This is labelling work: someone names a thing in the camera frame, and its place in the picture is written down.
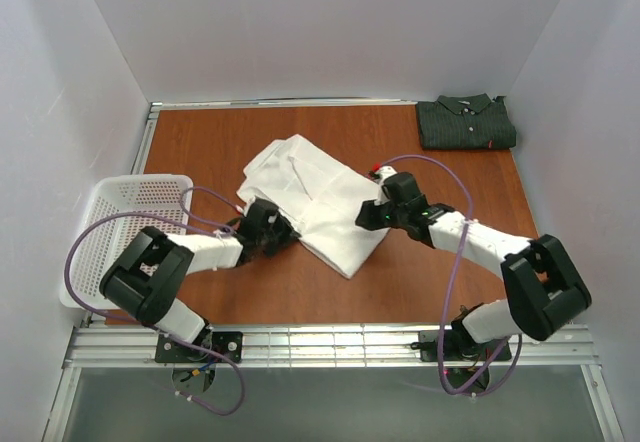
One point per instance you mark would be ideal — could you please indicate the folded dark green shirt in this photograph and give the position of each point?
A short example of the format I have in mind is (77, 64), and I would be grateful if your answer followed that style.
(476, 122)

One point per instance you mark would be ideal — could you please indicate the aluminium table frame rail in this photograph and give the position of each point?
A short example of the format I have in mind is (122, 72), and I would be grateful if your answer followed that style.
(323, 346)

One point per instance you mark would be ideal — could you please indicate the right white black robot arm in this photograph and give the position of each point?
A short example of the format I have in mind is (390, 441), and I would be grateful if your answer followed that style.
(544, 290)

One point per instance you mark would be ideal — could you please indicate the white long sleeve shirt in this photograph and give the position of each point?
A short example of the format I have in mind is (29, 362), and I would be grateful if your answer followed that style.
(320, 197)

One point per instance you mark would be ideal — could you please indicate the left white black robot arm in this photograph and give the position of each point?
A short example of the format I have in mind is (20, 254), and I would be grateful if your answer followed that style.
(145, 279)

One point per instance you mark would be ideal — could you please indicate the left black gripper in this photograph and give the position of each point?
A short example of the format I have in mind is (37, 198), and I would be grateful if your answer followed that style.
(279, 235)

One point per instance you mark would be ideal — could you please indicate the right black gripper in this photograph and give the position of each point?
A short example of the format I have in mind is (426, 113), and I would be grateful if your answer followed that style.
(373, 214)

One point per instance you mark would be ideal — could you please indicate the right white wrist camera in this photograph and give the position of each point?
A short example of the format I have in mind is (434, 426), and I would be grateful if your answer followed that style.
(379, 173)

